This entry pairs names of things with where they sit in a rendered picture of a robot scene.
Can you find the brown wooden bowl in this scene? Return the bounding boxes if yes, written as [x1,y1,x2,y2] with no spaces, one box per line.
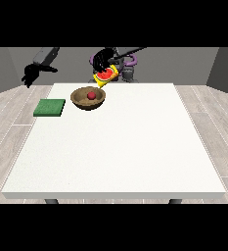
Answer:
[69,85,107,112]

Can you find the green square pad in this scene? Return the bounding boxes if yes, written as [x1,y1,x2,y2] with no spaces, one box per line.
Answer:
[32,98,67,118]

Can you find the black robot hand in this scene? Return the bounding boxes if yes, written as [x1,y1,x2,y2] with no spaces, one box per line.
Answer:
[21,63,59,89]
[92,47,115,74]

